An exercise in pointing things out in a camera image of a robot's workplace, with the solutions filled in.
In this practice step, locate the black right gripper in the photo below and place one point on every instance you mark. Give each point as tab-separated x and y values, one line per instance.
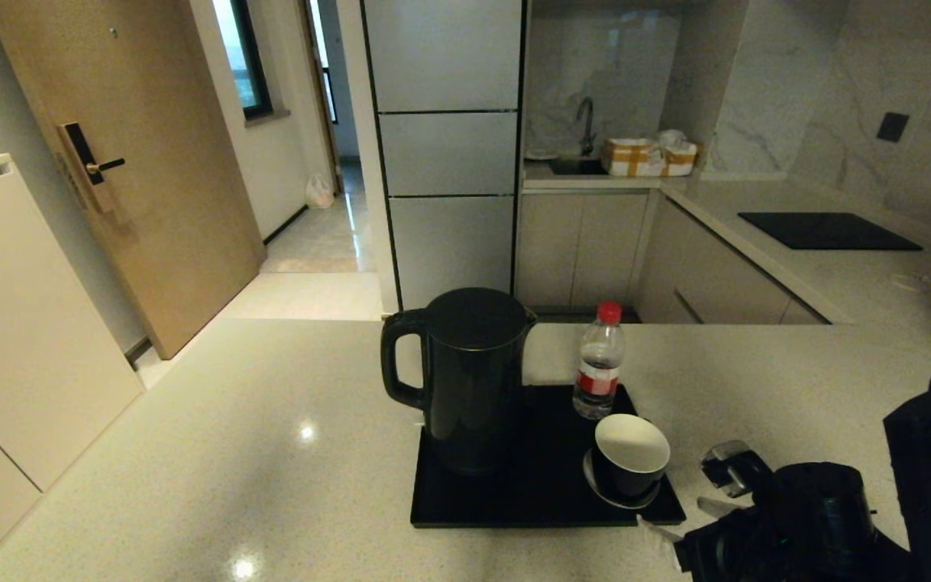
736	550

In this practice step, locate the black mug white inside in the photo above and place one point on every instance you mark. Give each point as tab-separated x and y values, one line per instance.
627	477

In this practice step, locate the clear bottle red cap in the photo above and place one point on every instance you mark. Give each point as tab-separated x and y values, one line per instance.
599	380

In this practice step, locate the black electric kettle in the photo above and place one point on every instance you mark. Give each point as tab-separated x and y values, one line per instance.
473	380

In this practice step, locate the white round saucer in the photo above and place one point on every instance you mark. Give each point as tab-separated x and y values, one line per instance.
595	485

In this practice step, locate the black rectangular tray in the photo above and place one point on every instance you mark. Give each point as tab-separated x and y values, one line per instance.
546	493

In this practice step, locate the beige counter side cabinets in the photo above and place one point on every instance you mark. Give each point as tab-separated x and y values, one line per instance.
716	275

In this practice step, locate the beige under-sink cabinets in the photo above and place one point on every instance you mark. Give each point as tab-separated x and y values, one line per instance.
579	242

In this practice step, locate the black induction cooktop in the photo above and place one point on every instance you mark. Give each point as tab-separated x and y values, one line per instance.
825	231

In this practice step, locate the small cardboard box white bag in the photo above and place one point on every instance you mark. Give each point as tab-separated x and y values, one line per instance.
680	158

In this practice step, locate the yellow white box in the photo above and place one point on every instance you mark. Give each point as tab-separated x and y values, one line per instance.
631	158

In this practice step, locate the kitchen sink basin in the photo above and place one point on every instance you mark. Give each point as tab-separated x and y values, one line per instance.
577	166

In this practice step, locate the dark kitchen faucet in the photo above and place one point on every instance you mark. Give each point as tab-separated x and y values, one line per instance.
587	121

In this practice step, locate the tall grey panel cabinet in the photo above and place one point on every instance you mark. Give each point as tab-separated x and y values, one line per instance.
449	153

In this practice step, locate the white plastic bag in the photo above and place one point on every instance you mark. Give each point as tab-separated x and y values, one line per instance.
320	192

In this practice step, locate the light wooden door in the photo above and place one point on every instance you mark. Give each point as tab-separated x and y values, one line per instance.
158	202

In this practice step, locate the dark framed window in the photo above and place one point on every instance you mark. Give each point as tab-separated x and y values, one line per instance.
249	56

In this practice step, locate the white storage cabinet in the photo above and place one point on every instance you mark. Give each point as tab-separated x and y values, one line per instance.
21	323

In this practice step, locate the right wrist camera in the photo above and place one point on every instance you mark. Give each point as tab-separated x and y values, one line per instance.
736	469

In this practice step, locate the black wall socket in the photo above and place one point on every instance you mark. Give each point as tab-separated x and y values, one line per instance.
892	127

